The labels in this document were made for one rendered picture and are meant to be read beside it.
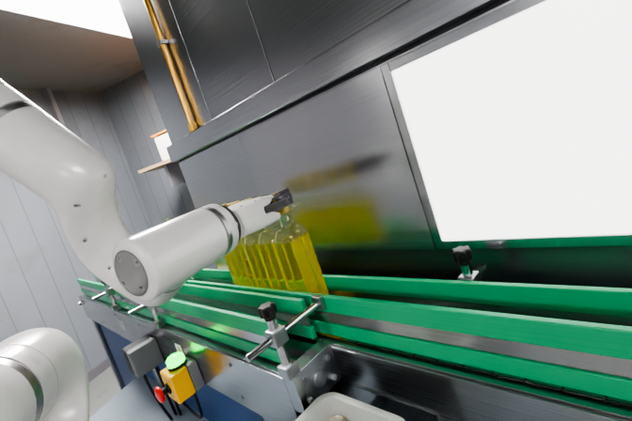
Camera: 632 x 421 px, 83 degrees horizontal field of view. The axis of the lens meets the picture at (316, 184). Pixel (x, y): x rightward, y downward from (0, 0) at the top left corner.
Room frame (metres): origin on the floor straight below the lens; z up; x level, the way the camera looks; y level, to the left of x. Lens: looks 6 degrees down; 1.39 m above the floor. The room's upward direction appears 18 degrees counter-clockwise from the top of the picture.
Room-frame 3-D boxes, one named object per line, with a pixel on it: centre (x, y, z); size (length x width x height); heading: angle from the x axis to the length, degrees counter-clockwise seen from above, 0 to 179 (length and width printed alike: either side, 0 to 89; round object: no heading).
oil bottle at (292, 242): (0.71, 0.08, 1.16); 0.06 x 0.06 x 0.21; 45
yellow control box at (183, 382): (0.83, 0.46, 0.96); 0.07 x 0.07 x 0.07; 43
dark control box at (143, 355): (1.04, 0.66, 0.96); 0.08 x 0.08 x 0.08; 43
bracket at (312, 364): (0.58, 0.11, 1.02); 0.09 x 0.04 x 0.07; 133
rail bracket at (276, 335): (0.57, 0.12, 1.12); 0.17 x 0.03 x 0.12; 133
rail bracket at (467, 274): (0.53, -0.19, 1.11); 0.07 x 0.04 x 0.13; 133
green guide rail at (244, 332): (1.22, 0.75, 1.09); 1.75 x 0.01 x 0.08; 43
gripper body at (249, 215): (0.61, 0.14, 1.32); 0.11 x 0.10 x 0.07; 150
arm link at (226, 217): (0.56, 0.18, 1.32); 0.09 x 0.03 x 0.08; 60
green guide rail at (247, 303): (1.27, 0.69, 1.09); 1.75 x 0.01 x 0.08; 43
